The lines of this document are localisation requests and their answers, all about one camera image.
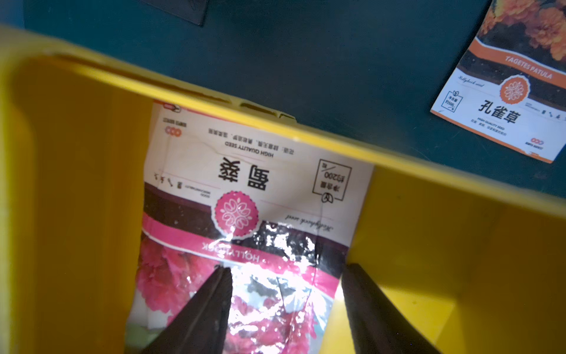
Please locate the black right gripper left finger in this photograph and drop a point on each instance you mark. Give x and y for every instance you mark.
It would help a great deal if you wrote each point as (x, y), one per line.
(202, 324)

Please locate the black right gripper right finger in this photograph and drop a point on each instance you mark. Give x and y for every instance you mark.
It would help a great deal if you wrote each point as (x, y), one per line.
(376, 324)

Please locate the yellow top drawer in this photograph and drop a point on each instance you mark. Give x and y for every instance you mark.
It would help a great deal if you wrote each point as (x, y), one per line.
(473, 265)

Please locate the pink hollyhock seed bag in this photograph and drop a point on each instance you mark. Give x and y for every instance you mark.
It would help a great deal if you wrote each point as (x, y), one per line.
(280, 214)

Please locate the orange marigold seed bag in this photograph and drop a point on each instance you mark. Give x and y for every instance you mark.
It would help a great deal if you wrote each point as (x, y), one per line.
(509, 85)

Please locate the dark tree base plate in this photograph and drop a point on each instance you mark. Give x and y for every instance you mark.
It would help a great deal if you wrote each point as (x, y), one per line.
(192, 11)

